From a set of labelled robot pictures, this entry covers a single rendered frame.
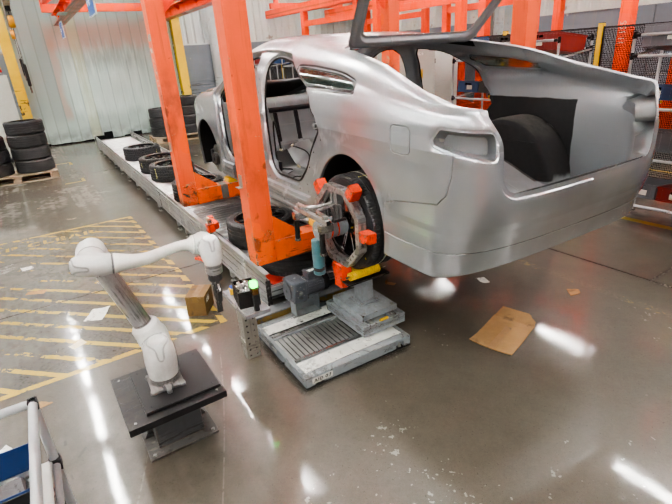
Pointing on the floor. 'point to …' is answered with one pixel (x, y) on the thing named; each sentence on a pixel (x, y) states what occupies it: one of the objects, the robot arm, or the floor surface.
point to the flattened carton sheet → (505, 330)
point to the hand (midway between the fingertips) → (219, 305)
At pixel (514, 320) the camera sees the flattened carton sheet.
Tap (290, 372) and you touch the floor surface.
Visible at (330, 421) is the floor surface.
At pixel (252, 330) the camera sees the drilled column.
